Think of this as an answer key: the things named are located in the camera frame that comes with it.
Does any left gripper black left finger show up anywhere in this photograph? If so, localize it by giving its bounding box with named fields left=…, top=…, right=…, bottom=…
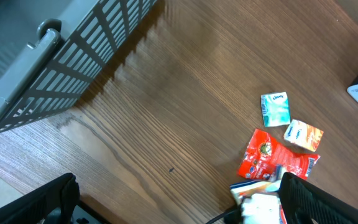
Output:
left=0, top=173, right=80, bottom=223

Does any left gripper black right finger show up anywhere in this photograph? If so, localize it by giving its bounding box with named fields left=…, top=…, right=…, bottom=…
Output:
left=278, top=172, right=358, bottom=224

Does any yellow white snack bag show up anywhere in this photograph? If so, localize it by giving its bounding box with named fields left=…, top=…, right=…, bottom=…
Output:
left=230, top=166, right=287, bottom=224

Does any red snack packet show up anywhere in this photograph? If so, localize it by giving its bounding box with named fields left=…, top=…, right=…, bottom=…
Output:
left=237, top=129, right=320, bottom=180

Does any orange tissue pack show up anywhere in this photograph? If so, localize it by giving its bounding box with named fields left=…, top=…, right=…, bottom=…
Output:
left=283, top=119, right=324, bottom=152

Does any teal tissue pack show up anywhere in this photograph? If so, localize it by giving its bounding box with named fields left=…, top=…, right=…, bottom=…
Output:
left=260, top=92, right=291, bottom=127

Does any grey plastic shopping basket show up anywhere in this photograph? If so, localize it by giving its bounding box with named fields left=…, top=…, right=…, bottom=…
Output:
left=0, top=0, right=156, bottom=133

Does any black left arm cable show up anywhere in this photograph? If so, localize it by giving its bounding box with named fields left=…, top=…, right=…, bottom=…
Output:
left=205, top=207, right=242, bottom=224

